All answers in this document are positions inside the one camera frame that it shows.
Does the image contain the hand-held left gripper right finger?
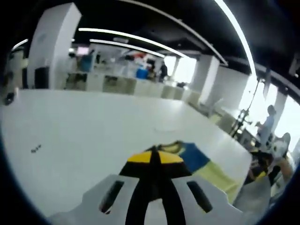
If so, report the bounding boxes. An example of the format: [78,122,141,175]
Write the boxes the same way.
[154,150,244,225]

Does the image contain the blue storage box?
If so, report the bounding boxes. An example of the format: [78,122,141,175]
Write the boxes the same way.
[136,67,149,81]

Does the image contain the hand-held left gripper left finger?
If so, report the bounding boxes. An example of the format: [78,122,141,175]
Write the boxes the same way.
[46,150,156,225]

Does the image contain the white ceiling light strip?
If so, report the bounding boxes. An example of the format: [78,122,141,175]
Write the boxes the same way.
[90,38,166,58]
[78,27,188,58]
[214,0,257,75]

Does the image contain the white office chair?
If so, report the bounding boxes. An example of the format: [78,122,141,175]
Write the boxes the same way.
[212,98,225,113]

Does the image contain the yellow blue black garment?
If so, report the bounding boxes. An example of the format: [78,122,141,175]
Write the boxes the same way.
[145,140,243,204]

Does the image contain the black stand pole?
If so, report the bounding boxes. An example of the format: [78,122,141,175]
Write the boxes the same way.
[231,78,262,139]

